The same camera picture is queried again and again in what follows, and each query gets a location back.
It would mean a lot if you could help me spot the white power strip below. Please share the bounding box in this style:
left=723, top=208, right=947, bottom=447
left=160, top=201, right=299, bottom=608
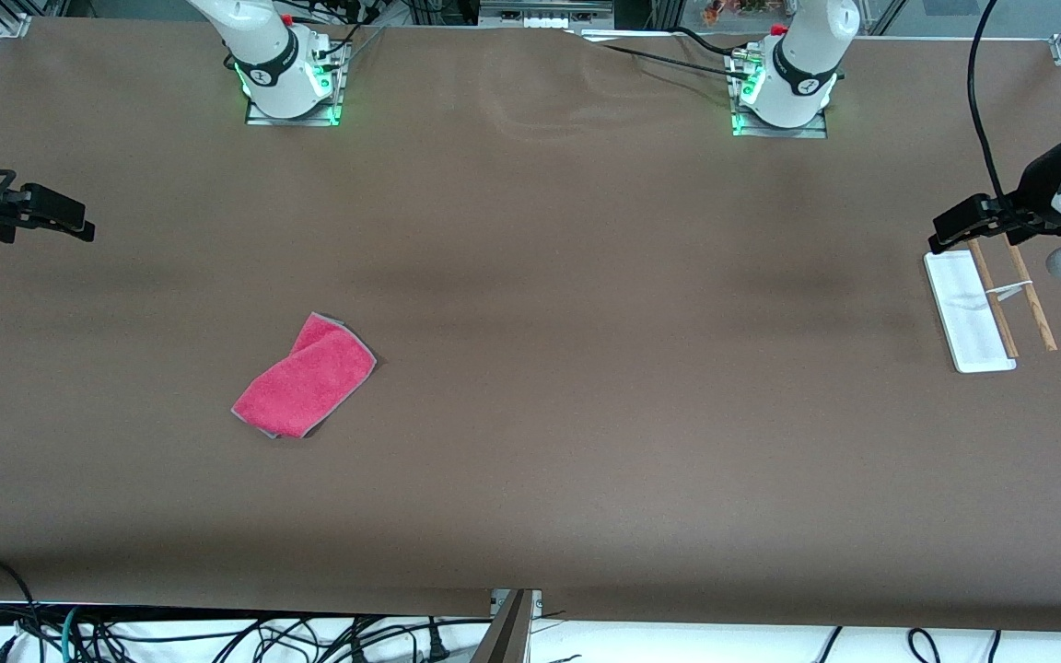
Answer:
left=478, top=0, right=616, bottom=29

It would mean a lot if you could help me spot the teal floor cable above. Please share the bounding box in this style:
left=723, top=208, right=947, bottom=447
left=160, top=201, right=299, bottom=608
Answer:
left=59, top=605, right=87, bottom=663

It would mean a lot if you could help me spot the pink microfibre towel grey edge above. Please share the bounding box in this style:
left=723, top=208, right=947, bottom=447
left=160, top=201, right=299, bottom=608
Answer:
left=231, top=312, right=378, bottom=439

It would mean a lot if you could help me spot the black cable on table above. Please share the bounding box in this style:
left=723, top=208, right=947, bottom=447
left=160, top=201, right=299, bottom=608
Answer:
left=577, top=28, right=754, bottom=82

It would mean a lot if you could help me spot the white rack base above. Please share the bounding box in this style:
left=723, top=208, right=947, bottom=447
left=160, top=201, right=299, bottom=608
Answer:
left=923, top=250, right=1018, bottom=374

